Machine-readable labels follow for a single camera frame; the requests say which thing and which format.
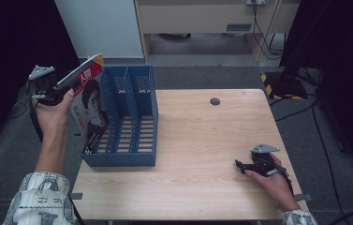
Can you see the red portrait cover magazine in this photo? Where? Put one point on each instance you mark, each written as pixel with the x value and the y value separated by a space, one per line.
pixel 91 103

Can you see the person's right hand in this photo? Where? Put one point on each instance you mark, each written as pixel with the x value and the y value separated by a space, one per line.
pixel 278 187

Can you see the grey desk label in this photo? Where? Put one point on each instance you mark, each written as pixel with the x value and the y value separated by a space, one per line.
pixel 239 27

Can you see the person's left hand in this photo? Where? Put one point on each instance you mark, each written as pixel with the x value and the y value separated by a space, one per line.
pixel 54 118

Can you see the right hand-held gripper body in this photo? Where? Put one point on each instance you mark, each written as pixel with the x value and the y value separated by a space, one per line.
pixel 263 162

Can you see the black stand base striped tape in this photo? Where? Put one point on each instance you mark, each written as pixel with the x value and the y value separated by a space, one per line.
pixel 285 86

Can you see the grey tape piece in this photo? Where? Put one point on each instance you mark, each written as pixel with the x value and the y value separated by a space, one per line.
pixel 76 196
pixel 303 197

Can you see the white power strip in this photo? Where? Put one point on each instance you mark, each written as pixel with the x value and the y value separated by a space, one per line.
pixel 257 2

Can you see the blue plastic file rack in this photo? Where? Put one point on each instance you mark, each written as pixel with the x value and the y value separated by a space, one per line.
pixel 139 159

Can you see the white cabinet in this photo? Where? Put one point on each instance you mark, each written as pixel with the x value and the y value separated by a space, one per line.
pixel 102 28

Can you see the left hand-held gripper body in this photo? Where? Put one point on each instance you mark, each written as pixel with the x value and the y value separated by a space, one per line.
pixel 44 84

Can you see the light wooden desk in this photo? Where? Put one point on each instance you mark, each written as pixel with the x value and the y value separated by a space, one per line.
pixel 196 17

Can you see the dark curtain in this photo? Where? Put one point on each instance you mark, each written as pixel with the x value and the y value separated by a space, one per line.
pixel 11 47
pixel 342 47

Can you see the dark round table cap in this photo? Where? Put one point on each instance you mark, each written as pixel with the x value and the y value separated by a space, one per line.
pixel 215 101

